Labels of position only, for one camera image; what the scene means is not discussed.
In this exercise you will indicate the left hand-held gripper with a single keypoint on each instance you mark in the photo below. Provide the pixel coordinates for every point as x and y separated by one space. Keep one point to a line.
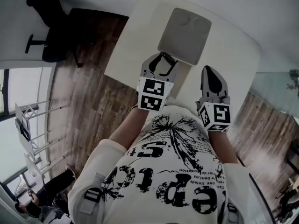
151 94

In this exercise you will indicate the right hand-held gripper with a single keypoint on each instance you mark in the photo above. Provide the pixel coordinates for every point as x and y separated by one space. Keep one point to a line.
217 115

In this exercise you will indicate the person's right forearm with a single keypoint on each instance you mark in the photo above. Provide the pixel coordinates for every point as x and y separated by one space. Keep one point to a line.
222 146

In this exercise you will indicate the person's left forearm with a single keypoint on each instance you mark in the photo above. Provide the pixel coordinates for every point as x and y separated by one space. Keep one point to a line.
130 127

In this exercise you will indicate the white desk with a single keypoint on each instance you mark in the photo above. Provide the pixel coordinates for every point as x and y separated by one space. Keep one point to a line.
140 31

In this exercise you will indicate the frosted glass door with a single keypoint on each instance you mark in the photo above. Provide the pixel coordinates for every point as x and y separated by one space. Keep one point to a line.
275 90

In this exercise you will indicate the white shirt with black print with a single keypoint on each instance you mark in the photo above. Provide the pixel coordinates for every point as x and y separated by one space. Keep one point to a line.
163 171

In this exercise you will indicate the black office chair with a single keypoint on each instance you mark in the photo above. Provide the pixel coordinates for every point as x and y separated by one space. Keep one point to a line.
53 43

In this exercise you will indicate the dark-framed window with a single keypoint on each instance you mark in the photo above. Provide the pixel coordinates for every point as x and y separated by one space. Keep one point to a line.
25 90

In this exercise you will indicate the white metal rack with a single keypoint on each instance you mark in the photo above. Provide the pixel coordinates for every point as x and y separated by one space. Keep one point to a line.
19 115

